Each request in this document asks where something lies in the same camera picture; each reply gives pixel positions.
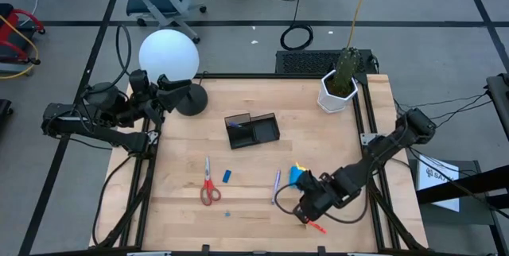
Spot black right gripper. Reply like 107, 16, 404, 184
293, 170, 340, 225

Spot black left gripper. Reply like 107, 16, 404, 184
137, 69, 193, 125

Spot orange highlighter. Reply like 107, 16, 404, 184
305, 219, 328, 235

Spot blue sticky note pad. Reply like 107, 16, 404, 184
289, 162, 309, 189

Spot lavender ballpoint pen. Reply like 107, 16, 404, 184
271, 169, 282, 205

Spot black mesh desk organizer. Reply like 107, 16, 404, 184
223, 112, 281, 150

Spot red handled scissors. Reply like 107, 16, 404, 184
200, 155, 222, 207

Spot white globe table lamp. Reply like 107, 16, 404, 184
138, 29, 209, 117

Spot white hexagonal plant pot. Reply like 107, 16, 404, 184
317, 69, 359, 114

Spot black perforated metal box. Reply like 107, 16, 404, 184
275, 49, 377, 75

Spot white printed paper sheet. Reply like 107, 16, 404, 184
415, 154, 460, 213

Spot green cactus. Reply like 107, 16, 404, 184
332, 47, 362, 95

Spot dark grey side stand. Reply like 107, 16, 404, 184
409, 159, 495, 226

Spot red and black cart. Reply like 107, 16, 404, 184
0, 3, 46, 80

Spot black metal beam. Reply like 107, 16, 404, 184
415, 164, 509, 206

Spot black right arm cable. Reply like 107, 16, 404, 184
274, 183, 369, 225

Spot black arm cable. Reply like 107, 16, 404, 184
274, 183, 369, 225
115, 24, 133, 87

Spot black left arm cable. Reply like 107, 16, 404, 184
115, 24, 133, 87

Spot black aluminium table frame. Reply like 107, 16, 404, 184
89, 72, 429, 256

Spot coiled black cable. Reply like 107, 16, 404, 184
280, 23, 314, 52

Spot black cable beside table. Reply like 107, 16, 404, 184
91, 154, 133, 248

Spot thin black floor cables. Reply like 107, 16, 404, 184
393, 91, 494, 124

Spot yellow hanging cord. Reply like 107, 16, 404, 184
346, 0, 375, 50

